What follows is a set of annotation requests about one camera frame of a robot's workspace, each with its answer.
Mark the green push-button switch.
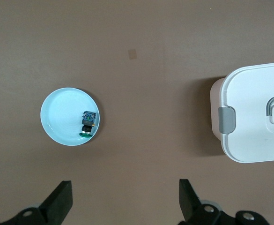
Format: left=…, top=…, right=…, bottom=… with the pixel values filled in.
left=78, top=110, right=97, bottom=138

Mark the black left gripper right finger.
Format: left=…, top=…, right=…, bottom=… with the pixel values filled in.
left=178, top=179, right=271, bottom=225

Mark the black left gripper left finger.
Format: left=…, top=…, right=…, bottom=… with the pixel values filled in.
left=0, top=180, right=73, bottom=225

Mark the white lidded storage box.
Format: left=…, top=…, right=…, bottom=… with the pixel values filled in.
left=209, top=61, right=274, bottom=164

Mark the light blue round plate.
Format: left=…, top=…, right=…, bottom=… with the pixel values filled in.
left=40, top=87, right=102, bottom=146

